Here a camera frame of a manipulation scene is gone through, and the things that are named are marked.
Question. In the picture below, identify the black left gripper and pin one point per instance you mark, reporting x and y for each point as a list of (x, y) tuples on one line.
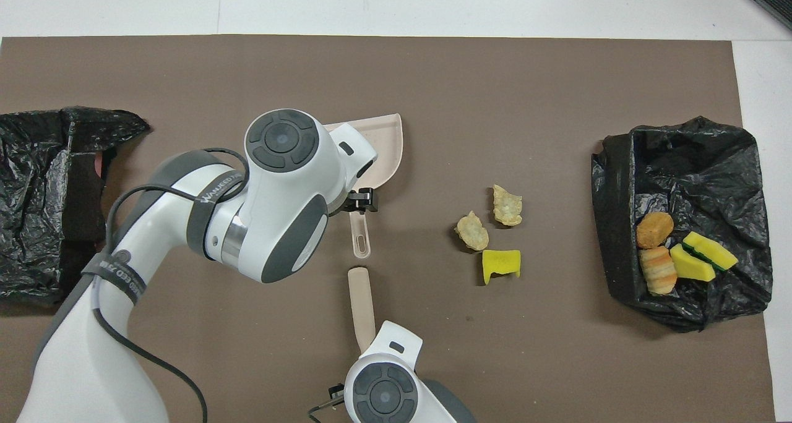
[(362, 201)]

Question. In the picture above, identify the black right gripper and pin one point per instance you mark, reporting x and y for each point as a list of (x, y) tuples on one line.
[(337, 394)]

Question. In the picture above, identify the beige plastic dustpan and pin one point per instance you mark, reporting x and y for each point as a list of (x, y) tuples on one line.
[(387, 151)]

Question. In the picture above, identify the beige hand brush black bristles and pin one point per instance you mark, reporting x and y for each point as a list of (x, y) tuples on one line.
[(362, 299)]

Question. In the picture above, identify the pale chip piece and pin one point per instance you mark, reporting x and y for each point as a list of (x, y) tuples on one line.
[(507, 206), (472, 231)]

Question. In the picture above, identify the yellow sponge piece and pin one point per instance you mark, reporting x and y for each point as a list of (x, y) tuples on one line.
[(501, 261), (718, 254), (690, 267)]

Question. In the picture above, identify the brown nugget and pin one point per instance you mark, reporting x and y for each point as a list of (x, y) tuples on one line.
[(654, 230)]

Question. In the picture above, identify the striped croissant bread piece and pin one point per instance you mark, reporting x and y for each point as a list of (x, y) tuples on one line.
[(658, 271)]

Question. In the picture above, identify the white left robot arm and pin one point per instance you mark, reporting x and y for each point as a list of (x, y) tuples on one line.
[(284, 182)]

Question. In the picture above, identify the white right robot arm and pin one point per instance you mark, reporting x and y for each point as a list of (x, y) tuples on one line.
[(383, 398)]

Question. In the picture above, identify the black bag lined trash bin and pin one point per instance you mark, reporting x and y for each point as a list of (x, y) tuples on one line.
[(711, 175), (31, 163)]

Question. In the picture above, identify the brown paper table mat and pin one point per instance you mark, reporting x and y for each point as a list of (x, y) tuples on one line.
[(495, 101)]

